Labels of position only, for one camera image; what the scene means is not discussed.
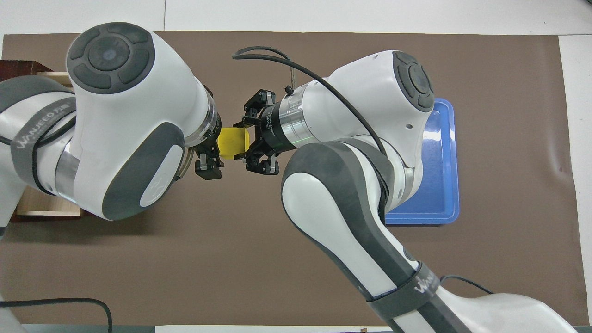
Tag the brown table mat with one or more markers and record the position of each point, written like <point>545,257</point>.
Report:
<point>138,277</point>

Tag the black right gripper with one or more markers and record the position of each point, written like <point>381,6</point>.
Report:
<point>273,129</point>

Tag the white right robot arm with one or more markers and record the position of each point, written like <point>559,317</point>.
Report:
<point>370,92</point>

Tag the yellow block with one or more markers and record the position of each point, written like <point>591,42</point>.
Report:
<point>233,143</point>

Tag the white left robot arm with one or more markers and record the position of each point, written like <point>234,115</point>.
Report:
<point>115,115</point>

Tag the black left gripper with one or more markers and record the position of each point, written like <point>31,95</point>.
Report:
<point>213,138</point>

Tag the blue plastic tray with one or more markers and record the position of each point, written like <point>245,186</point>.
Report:
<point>439,185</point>

